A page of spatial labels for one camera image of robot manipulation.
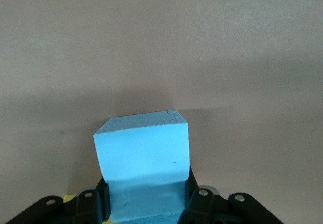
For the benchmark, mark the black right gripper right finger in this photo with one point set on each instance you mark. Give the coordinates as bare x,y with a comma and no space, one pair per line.
209,209

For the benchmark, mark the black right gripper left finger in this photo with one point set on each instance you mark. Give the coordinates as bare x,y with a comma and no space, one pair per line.
88,206

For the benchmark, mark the light blue foam cube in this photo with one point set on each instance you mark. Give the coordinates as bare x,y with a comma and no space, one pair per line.
141,153

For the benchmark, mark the brown table cover sheet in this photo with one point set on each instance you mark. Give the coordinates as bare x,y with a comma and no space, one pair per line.
161,32

